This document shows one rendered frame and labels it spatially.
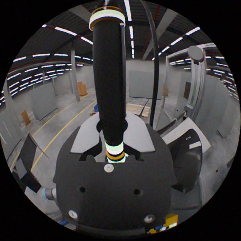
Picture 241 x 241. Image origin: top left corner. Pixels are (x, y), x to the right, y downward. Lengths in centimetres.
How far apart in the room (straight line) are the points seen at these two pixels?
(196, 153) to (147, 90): 559
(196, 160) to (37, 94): 636
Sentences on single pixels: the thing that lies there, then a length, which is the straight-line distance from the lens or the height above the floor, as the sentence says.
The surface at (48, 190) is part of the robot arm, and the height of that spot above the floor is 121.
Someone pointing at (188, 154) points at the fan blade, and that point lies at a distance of 19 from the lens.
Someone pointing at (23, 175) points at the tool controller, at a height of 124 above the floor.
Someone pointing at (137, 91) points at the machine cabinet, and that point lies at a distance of 563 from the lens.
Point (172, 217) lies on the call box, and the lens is 61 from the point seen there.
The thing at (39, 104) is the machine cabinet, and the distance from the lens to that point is 623.
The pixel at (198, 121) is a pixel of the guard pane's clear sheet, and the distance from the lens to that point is 85.
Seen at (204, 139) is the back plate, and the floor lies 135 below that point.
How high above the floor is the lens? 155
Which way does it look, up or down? 33 degrees down
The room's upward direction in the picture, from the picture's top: 2 degrees counter-clockwise
